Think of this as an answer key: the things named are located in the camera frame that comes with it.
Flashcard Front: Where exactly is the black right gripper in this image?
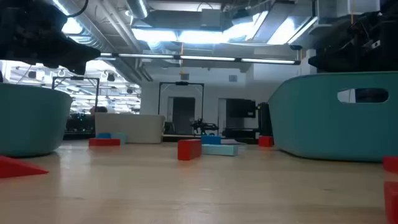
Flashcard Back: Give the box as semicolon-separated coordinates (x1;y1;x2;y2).
309;7;374;73

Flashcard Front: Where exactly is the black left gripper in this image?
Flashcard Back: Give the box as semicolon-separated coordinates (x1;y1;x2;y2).
24;0;102;75

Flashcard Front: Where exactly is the teal bin with handle holes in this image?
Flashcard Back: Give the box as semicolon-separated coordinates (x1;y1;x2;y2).
267;71;398;163

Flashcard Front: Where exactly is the long red block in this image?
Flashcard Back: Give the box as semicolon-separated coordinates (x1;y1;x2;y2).
177;139;203;161
88;138;121;147

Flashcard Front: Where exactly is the light blue cube block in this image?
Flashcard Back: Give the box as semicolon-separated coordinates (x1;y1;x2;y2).
110;132;129;145

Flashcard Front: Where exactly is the red cube block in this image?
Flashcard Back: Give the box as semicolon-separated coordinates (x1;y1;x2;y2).
258;135;275;148

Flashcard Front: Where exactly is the red rectangular block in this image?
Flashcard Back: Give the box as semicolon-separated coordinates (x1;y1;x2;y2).
382;156;398;174
384;181;398;224

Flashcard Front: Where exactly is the red wedge block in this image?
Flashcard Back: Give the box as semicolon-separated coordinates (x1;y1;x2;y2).
0;155;50;179

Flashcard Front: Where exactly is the light blue rectangular block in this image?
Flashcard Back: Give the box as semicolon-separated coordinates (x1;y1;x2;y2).
201;144;239;157

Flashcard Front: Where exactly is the white hanging panel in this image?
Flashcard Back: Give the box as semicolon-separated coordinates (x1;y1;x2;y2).
348;0;381;16

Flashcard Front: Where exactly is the dark background robot station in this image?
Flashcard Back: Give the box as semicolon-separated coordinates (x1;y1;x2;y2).
63;113;96;139

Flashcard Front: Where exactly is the teal plastic tub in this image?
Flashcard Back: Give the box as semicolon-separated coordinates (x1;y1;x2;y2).
0;82;73;157

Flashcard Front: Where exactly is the light grey plastic bin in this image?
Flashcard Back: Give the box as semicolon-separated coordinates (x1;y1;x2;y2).
95;112;166;144

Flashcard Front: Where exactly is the black tower cabinet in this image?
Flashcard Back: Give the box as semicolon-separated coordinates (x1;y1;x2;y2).
256;101;274;138

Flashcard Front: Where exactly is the dark grey door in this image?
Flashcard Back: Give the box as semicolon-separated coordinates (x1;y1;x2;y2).
172;96;197;136

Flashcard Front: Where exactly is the long ceiling light strip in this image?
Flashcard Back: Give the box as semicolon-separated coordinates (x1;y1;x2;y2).
98;52;301;66

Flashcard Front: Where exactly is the grey ceiling box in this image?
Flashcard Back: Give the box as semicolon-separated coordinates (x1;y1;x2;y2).
200;8;222;28

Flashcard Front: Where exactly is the dark blue triangular block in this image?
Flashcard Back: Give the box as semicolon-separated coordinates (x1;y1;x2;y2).
201;134;222;146

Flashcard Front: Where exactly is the black background rig frame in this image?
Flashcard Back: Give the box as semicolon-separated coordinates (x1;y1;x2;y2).
51;76;101;113
157;81;205;136

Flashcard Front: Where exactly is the large corrugated silver duct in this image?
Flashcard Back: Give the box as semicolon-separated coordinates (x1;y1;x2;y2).
51;0;144;54

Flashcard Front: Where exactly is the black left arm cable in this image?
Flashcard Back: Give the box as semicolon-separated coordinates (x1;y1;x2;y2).
66;0;90;19

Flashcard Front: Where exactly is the round silver ventilation duct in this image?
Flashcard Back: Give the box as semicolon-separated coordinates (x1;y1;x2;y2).
126;0;149;19

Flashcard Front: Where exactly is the black wall monitor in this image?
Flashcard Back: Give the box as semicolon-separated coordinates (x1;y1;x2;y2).
226;98;257;119

